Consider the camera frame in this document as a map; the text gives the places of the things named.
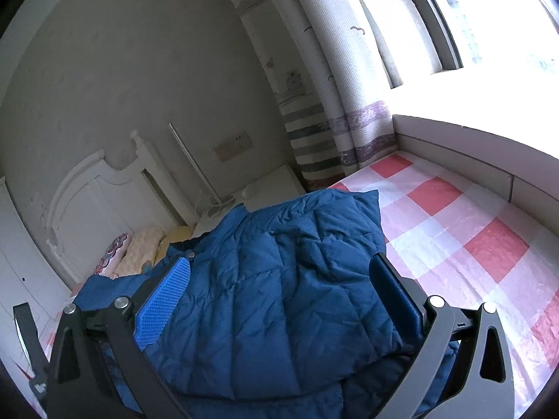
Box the floral patterned pillow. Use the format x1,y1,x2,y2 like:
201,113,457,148
94,233,132,277

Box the white wooden headboard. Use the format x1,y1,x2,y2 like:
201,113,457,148
46,130,199,285

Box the yellow pillow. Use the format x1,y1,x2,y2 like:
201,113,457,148
153,226,194,265

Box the white bedside table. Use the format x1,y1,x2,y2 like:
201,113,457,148
193,164,305,237

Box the patterned striped curtain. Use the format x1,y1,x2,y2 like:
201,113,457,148
231,0,396,190

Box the blue quilted puffer jacket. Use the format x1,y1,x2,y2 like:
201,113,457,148
72,188,460,419

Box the beige wall socket panel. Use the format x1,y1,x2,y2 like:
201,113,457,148
213,131,253,163

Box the red white checkered bed sheet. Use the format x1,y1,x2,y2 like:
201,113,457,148
0,151,559,419

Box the white slim desk lamp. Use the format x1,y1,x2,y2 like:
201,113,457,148
168,123,236,218

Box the dark framed window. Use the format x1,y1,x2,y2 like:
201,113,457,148
411,0,558,74

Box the white wardrobe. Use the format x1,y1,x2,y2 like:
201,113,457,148
1,181,70,347

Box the white window sill ledge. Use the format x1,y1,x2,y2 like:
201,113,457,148
393,115,558,234

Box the cream textured pillow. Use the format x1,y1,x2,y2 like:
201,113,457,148
112,226,165,279

